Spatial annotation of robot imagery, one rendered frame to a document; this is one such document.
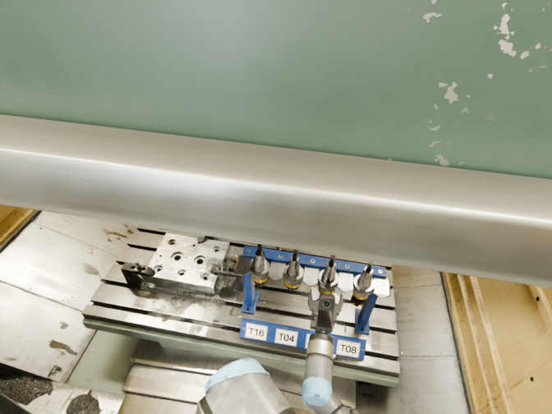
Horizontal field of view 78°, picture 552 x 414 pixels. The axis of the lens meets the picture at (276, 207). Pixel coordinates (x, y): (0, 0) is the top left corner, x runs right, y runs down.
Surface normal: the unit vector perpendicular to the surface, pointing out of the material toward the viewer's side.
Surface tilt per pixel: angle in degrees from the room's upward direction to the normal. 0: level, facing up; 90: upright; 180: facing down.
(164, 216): 90
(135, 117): 90
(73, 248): 24
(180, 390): 8
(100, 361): 0
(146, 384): 7
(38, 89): 90
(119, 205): 90
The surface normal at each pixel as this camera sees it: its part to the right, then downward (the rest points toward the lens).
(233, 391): -0.17, -0.65
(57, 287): 0.40, -0.60
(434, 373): -0.38, -0.72
